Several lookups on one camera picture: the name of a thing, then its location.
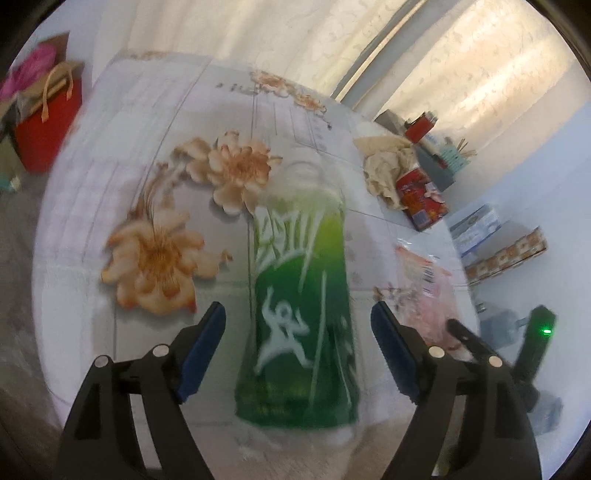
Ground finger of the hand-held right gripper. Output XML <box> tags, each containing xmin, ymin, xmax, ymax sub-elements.
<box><xmin>447</xmin><ymin>318</ymin><xmax>490</xmax><ymax>365</ymax></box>

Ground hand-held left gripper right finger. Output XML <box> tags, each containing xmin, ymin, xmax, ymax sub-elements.
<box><xmin>370</xmin><ymin>301</ymin><xmax>542</xmax><ymax>480</ymax></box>

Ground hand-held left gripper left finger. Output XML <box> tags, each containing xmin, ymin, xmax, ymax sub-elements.
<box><xmin>56</xmin><ymin>301</ymin><xmax>227</xmax><ymax>480</ymax></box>

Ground clear plastic snack packet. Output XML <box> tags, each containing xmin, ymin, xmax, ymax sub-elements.
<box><xmin>394</xmin><ymin>242</ymin><xmax>472</xmax><ymax>352</ymax></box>

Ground green plastic bottle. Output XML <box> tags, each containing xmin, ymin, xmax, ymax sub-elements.
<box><xmin>233</xmin><ymin>159</ymin><xmax>362</xmax><ymax>435</ymax></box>

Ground red snack packet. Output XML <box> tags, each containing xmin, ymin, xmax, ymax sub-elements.
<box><xmin>394</xmin><ymin>168</ymin><xmax>451</xmax><ymax>232</ymax></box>

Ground beige cloth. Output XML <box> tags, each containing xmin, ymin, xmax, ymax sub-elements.
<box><xmin>353</xmin><ymin>135</ymin><xmax>419</xmax><ymax>212</ymax></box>

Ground large clear water jug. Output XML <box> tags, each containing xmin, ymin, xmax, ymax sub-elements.
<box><xmin>478</xmin><ymin>302</ymin><xmax>532</xmax><ymax>352</ymax></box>

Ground orange patterned tall box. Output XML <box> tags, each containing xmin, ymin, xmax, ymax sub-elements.
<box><xmin>464</xmin><ymin>226</ymin><xmax>548</xmax><ymax>287</ymax></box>

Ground white and blue carton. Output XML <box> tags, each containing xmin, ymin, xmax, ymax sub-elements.
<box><xmin>449</xmin><ymin>204</ymin><xmax>502</xmax><ymax>258</ymax></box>

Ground grey cabinet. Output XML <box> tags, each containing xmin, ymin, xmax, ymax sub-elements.
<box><xmin>373</xmin><ymin>110</ymin><xmax>458</xmax><ymax>190</ymax></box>

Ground teal utensil holder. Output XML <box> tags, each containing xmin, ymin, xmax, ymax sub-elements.
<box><xmin>438</xmin><ymin>141</ymin><xmax>472</xmax><ymax>174</ymax></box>

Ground red thermos bottle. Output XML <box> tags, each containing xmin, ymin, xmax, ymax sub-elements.
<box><xmin>404</xmin><ymin>115</ymin><xmax>437</xmax><ymax>144</ymax></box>

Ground low table with floral cover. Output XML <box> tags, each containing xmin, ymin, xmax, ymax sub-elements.
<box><xmin>30</xmin><ymin>50</ymin><xmax>481</xmax><ymax>430</ymax></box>

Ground red gift bag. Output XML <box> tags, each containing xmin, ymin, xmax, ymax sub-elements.
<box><xmin>14</xmin><ymin>62</ymin><xmax>84</xmax><ymax>174</ymax></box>

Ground cream patterned curtain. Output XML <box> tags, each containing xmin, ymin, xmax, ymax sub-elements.
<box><xmin>90</xmin><ymin>0</ymin><xmax>419</xmax><ymax>100</ymax></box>
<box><xmin>355</xmin><ymin>0</ymin><xmax>583</xmax><ymax>153</ymax></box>

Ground pink fluffy item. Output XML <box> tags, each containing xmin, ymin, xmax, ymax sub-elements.
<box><xmin>0</xmin><ymin>44</ymin><xmax>58</xmax><ymax>100</ymax></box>

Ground brown cardboard box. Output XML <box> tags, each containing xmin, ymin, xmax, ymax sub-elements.
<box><xmin>37</xmin><ymin>31</ymin><xmax>71</xmax><ymax>65</ymax></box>

